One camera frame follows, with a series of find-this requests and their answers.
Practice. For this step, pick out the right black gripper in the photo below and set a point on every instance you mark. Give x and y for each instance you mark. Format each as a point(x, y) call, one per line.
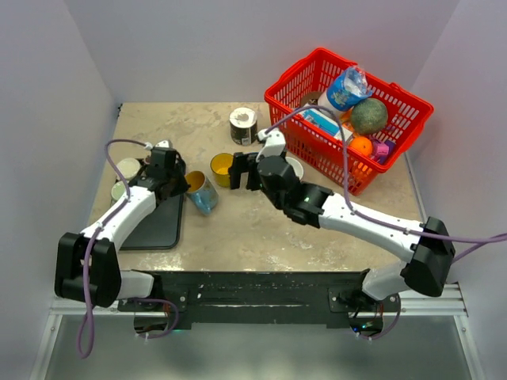
point(243, 163)

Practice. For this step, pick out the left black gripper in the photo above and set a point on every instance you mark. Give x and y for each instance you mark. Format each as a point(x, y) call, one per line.
point(183, 185)

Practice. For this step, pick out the yellow mug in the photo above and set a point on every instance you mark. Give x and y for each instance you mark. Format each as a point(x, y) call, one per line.
point(220, 165)

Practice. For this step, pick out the teal rimmed mug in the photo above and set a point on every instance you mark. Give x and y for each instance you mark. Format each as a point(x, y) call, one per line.
point(201, 192)

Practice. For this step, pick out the brown floral mug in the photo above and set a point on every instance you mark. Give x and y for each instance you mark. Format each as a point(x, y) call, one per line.
point(297, 167)

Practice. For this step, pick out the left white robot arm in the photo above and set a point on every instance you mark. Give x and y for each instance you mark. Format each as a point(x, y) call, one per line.
point(87, 267)

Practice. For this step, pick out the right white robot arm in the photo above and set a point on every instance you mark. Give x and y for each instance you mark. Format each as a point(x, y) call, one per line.
point(423, 252)

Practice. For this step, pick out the white cream mug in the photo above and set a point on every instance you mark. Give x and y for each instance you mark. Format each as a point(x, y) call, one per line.
point(128, 167)

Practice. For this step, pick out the pale green mug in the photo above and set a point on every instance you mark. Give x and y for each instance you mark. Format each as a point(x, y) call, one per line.
point(117, 191)

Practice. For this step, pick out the black labelled can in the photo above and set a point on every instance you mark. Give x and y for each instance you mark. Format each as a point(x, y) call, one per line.
point(243, 126)

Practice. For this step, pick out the black plastic tray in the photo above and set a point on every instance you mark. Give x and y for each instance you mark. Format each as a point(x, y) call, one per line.
point(159, 230)

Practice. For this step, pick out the blue white box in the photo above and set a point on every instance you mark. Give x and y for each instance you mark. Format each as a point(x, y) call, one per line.
point(323, 121)

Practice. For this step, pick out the orange fruit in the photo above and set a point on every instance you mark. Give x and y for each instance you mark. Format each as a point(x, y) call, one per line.
point(363, 145)

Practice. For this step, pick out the blue white snack bag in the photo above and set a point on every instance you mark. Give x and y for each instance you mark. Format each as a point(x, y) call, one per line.
point(347, 90)

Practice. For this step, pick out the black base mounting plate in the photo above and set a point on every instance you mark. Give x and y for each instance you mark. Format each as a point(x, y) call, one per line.
point(257, 293)

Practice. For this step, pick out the green melon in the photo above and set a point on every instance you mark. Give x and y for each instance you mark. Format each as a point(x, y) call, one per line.
point(369, 116)

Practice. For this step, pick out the purple toy block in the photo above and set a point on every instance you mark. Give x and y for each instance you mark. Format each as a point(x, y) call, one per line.
point(382, 150)

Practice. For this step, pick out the red plastic basket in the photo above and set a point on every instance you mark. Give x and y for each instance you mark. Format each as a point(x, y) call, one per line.
point(407, 116)

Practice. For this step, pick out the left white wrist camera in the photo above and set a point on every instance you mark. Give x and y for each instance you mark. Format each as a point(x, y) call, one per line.
point(162, 144)

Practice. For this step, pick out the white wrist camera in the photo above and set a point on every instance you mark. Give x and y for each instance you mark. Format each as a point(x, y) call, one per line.
point(162, 144)
point(273, 142)

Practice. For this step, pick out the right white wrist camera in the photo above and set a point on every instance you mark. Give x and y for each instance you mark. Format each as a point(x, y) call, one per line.
point(273, 142)

